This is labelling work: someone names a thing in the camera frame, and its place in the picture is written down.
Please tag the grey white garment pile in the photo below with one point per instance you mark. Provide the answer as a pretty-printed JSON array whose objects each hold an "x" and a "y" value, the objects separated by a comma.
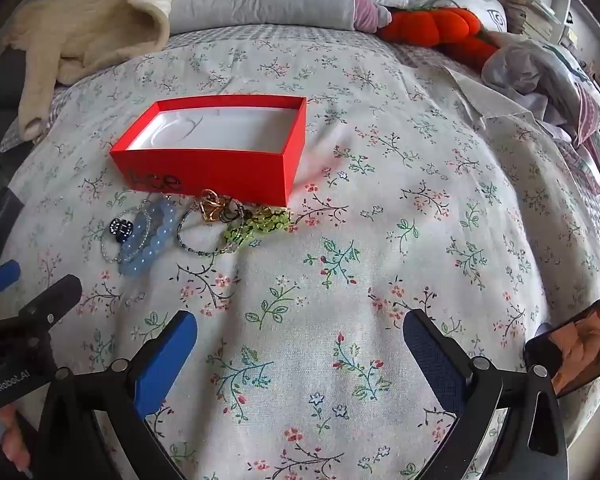
[{"x": 545, "y": 70}]

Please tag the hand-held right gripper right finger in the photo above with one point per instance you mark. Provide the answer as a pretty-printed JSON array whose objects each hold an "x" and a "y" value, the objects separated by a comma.
[{"x": 432, "y": 360}]

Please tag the black smartphone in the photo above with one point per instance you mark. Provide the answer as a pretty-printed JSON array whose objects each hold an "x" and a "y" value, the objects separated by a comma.
[{"x": 580, "y": 345}]

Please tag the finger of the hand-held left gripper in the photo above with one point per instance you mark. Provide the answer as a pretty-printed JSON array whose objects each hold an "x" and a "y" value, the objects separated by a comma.
[
  {"x": 0, "y": 277},
  {"x": 45, "y": 300}
]

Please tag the person's left hand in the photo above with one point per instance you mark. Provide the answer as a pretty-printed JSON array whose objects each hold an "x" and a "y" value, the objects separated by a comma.
[{"x": 12, "y": 440}]

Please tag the stack of papers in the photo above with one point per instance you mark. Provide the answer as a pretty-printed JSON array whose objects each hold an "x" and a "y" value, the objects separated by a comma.
[{"x": 530, "y": 12}]

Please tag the red cardboard box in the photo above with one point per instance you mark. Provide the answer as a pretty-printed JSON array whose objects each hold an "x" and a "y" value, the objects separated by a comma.
[{"x": 205, "y": 175}]

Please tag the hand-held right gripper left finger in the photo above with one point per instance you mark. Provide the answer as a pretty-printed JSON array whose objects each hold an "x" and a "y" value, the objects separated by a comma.
[{"x": 167, "y": 360}]

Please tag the floral quilt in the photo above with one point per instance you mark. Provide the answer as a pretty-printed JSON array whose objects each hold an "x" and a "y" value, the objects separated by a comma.
[{"x": 380, "y": 220}]

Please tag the orange plush pumpkin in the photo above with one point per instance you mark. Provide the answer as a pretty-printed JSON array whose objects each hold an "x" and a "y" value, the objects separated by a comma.
[{"x": 430, "y": 25}]

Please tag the dark grey cloth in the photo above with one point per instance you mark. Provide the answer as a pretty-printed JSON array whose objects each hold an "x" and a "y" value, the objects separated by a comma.
[{"x": 0, "y": 75}]

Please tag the beige knit sweater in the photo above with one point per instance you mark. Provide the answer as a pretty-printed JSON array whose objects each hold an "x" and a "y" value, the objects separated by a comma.
[{"x": 80, "y": 35}]

